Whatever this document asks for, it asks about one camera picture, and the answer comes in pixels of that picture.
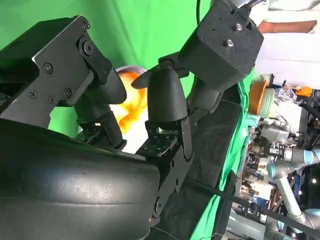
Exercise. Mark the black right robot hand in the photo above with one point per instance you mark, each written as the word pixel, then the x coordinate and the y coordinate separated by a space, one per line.
pixel 62 180

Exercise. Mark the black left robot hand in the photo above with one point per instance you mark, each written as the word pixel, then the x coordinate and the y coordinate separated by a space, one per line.
pixel 202 100

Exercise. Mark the black table skirt cloth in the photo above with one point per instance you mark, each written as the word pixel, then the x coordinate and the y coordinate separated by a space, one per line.
pixel 210 150

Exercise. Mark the orange container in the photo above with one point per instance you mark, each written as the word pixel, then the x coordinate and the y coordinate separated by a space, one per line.
pixel 257 97

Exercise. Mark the lilac plate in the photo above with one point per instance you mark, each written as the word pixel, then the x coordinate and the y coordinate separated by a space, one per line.
pixel 135 142

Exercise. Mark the grey machine housing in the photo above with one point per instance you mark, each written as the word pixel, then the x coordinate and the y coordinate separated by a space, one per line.
pixel 282 130

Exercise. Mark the green table cloth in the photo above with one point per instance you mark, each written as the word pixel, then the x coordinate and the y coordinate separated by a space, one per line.
pixel 137 32

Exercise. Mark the small orange box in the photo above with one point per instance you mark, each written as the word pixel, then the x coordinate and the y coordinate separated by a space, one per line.
pixel 303 91

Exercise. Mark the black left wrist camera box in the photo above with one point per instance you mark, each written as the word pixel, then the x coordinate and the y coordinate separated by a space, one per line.
pixel 222 45

